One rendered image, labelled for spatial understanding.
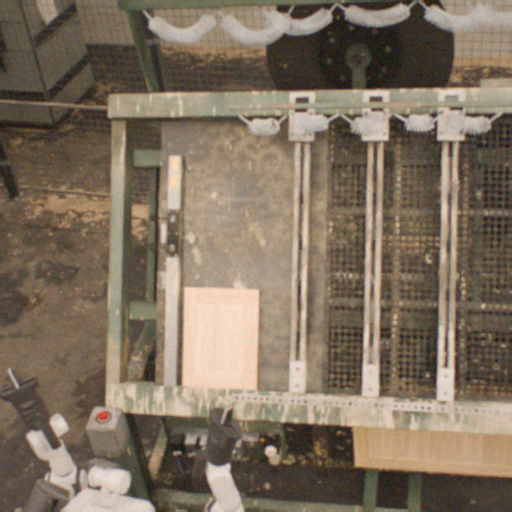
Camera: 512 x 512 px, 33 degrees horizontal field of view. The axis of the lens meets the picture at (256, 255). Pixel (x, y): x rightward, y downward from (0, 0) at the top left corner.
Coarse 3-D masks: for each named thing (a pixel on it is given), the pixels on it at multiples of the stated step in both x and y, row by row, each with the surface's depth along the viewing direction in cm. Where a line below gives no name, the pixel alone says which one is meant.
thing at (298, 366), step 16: (304, 96) 340; (304, 112) 327; (304, 144) 345; (304, 160) 345; (304, 176) 345; (304, 192) 343; (304, 208) 343; (304, 224) 343; (304, 240) 343; (304, 256) 343; (304, 272) 343; (304, 288) 343; (304, 304) 343; (304, 320) 343; (304, 336) 343; (304, 352) 343; (304, 368) 342; (304, 384) 343
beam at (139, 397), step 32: (128, 384) 360; (160, 384) 361; (192, 416) 354; (256, 416) 348; (288, 416) 346; (320, 416) 343; (352, 416) 341; (384, 416) 338; (416, 416) 336; (448, 416) 333; (480, 416) 331
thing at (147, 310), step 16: (144, 160) 368; (160, 160) 367; (352, 160) 350; (384, 160) 348; (416, 160) 345; (432, 160) 344; (480, 160) 339; (480, 192) 342; (144, 304) 367; (144, 320) 368; (336, 320) 351; (496, 320) 338
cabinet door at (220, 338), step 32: (192, 288) 357; (192, 320) 357; (224, 320) 355; (256, 320) 352; (192, 352) 357; (224, 352) 355; (256, 352) 352; (192, 384) 357; (224, 384) 354; (256, 384) 352
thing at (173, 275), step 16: (176, 192) 357; (176, 208) 357; (176, 272) 357; (176, 288) 357; (176, 304) 357; (176, 320) 357; (176, 336) 357; (176, 352) 357; (176, 368) 357; (176, 384) 358
